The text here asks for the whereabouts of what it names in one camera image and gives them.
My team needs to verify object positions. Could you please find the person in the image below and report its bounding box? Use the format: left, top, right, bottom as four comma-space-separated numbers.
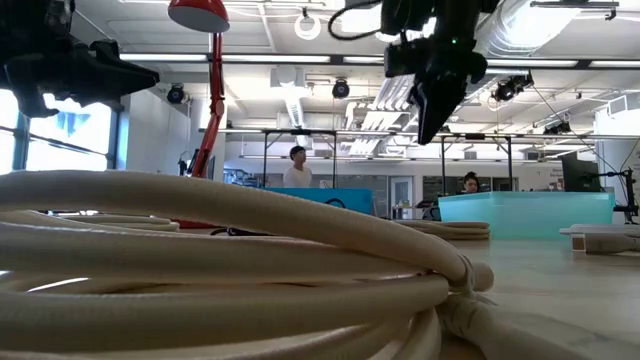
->
282, 145, 314, 189
459, 171, 481, 195

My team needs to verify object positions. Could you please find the teal plastic bin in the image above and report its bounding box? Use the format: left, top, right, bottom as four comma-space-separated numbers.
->
438, 191, 616, 240

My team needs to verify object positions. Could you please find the black computer monitor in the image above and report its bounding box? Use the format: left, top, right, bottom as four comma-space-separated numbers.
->
559, 152, 604, 194

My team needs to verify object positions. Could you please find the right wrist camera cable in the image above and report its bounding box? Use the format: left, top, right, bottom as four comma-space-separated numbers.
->
328, 0, 386, 42

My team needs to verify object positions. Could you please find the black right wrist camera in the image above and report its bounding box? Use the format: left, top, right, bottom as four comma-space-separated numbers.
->
383, 42, 417, 79

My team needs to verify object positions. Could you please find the black USB cable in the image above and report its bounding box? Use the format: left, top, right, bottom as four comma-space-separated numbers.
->
209, 227, 261, 237

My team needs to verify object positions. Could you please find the silver ventilation duct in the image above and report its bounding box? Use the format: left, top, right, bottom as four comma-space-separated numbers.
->
474, 0, 586, 59

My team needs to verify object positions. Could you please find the black metal workstation frame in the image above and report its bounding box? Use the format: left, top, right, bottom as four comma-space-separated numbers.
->
260, 128, 338, 190
439, 132, 514, 194

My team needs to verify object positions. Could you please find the blue plastic bin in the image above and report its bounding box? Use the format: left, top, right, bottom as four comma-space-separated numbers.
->
264, 187, 375, 216

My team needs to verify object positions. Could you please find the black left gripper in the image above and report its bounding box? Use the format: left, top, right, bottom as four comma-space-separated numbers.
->
0, 29, 160, 119

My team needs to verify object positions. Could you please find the red desk lamp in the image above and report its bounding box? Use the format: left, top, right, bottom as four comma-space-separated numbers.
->
167, 0, 231, 231

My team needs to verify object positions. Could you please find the white ring light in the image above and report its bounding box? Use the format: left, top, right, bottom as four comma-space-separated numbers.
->
293, 13, 322, 41

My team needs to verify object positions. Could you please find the window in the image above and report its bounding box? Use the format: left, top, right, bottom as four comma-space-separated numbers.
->
0, 89, 121, 174

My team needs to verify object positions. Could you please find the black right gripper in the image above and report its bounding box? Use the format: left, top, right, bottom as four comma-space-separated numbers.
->
409, 34, 487, 146

